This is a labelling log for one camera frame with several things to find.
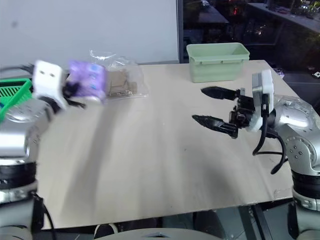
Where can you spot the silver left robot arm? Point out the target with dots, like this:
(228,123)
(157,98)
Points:
(15,135)

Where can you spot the bright green slotted basket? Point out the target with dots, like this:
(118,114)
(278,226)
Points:
(13,96)

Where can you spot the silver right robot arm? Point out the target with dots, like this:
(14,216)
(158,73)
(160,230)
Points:
(297,140)

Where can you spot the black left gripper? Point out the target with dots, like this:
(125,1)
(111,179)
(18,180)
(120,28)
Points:
(68,92)

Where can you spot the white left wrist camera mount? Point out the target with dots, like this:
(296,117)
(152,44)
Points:
(47,81)

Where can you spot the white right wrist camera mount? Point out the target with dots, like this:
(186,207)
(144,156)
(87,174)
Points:
(265,90)

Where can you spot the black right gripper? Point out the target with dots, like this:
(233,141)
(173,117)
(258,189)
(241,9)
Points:
(243,110)

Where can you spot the pale green plastic bin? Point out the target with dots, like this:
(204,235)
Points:
(217,63)

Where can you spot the clear bag of cardboard pieces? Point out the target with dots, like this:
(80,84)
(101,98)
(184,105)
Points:
(123,81)

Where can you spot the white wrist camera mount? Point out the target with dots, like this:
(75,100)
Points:
(47,81)
(265,90)

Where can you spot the dark window frame post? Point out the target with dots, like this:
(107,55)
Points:
(180,31)

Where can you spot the purple tissue pack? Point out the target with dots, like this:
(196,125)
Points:
(88,80)

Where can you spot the small white and black box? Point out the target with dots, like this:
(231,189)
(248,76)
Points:
(317,74)

